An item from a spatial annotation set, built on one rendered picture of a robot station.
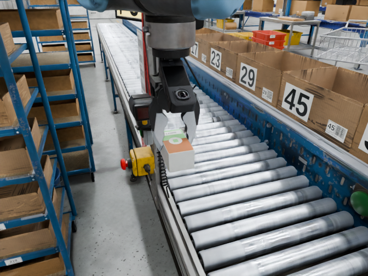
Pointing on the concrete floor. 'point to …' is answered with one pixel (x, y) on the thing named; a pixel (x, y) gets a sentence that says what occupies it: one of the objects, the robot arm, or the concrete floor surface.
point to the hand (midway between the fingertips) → (175, 144)
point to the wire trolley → (343, 47)
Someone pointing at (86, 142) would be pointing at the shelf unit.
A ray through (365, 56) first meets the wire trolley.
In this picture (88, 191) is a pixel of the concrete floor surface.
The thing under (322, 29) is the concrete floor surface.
